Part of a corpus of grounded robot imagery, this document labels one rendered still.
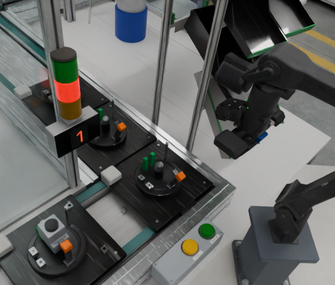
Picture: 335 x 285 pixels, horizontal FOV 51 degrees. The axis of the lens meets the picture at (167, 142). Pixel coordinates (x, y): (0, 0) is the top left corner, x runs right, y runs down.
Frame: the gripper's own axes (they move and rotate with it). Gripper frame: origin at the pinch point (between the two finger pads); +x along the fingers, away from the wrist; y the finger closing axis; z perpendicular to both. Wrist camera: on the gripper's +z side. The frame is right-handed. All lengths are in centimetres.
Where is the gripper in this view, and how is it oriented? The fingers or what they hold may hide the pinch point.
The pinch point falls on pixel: (244, 144)
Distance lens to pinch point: 81.6
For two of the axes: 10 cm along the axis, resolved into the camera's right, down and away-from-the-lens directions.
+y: -7.0, 4.6, -5.4
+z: -7.0, -5.8, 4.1
